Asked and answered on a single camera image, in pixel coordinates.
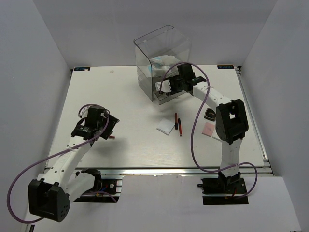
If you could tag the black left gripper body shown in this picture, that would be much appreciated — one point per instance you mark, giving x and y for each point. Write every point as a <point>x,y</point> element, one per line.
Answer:
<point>111,123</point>

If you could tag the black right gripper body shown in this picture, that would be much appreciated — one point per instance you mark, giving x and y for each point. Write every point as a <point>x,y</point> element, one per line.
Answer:
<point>176,84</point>

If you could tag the red lip gloss tube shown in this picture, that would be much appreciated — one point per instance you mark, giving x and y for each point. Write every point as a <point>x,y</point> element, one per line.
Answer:
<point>176,121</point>

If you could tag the dark lip gloss tube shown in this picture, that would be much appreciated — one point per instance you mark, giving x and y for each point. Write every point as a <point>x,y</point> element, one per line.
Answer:
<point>180,127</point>

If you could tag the clear acrylic organizer with drawers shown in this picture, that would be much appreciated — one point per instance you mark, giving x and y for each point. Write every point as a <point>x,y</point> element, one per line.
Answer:
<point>155,53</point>

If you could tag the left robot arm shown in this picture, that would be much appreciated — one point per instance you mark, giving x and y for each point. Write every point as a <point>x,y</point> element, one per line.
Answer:
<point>50,196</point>

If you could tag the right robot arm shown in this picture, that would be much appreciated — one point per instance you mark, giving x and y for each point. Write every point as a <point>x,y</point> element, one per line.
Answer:
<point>231,121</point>

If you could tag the pink makeup packet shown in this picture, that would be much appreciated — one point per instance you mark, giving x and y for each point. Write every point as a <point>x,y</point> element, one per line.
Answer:
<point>208,129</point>

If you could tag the blue label sticker right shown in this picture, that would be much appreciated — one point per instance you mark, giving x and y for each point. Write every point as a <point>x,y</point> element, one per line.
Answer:
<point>225,66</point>

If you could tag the blue label sticker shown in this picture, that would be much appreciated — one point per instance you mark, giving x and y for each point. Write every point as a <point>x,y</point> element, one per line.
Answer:
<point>225,66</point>
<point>81,69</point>

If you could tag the black gold-edged compact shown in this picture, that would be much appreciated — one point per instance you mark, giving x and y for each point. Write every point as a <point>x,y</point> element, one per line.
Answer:
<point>210,115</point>

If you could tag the white square pad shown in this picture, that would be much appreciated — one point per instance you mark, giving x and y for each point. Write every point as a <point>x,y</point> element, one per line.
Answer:
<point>165,126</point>

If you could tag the blue label sticker left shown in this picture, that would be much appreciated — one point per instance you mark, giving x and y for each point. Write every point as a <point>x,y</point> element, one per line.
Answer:
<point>81,69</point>

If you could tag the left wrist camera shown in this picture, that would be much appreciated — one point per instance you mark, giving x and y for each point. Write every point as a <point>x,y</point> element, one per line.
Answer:
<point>82,111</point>

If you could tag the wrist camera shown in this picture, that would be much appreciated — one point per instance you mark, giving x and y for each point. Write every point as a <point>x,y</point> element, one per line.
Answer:
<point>163,87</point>
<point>82,111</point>

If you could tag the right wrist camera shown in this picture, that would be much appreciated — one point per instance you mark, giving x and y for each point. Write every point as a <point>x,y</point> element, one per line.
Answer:
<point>163,87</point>

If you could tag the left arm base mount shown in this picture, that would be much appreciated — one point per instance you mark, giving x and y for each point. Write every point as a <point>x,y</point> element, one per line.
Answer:
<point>90,186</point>

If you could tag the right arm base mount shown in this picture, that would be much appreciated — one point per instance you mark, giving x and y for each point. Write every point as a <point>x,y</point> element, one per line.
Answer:
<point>214,192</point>

